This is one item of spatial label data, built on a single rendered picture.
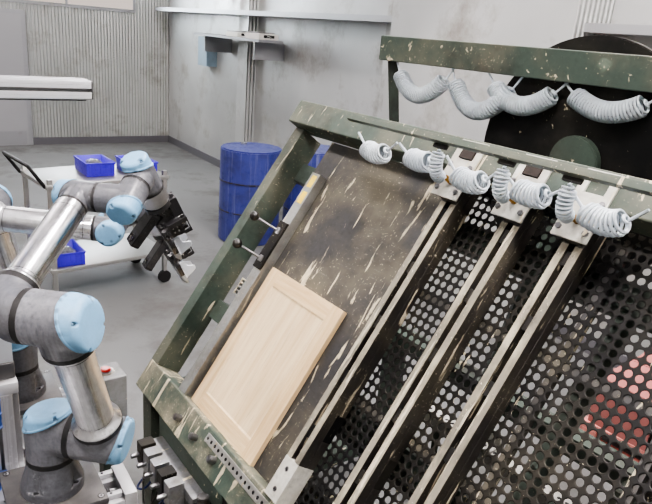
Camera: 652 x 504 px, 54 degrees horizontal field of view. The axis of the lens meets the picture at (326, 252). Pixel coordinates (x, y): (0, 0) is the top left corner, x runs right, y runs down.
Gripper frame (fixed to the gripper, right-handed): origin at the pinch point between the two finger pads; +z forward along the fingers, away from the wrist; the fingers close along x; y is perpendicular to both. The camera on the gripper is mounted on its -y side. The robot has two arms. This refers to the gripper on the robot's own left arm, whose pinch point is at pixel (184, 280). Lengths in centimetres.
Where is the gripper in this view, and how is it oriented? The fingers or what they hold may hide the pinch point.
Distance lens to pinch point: 222.1
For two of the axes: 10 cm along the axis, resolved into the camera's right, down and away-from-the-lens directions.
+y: 7.9, -5.4, 3.0
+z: 3.3, 7.8, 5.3
